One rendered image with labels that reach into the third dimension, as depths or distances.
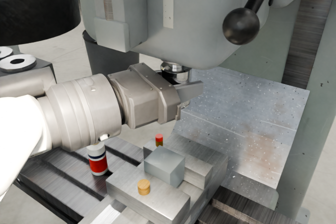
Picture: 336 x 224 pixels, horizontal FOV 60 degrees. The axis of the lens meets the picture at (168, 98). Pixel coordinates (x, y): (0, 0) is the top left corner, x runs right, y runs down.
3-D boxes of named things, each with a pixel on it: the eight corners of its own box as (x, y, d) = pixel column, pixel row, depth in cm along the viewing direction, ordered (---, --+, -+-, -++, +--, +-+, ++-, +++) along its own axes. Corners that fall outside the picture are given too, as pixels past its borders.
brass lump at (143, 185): (145, 197, 50) (144, 190, 49) (135, 192, 51) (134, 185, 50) (152, 189, 52) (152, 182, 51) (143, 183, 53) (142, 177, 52)
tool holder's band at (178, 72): (196, 76, 42) (196, 70, 41) (164, 80, 41) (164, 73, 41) (186, 62, 46) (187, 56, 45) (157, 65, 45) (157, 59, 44)
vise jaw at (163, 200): (172, 235, 49) (172, 220, 47) (107, 194, 56) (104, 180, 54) (190, 210, 53) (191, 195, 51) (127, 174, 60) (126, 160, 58)
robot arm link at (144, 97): (183, 80, 36) (90, 107, 31) (180, 139, 41) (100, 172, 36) (137, 46, 45) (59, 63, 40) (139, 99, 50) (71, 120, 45)
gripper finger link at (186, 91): (199, 95, 45) (165, 106, 42) (201, 76, 44) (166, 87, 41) (206, 99, 44) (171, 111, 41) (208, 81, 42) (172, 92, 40)
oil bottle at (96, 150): (99, 178, 68) (93, 143, 62) (87, 171, 70) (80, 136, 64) (111, 168, 71) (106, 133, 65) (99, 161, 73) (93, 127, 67)
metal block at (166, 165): (169, 196, 55) (169, 173, 52) (144, 182, 58) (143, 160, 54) (184, 178, 58) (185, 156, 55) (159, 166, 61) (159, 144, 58)
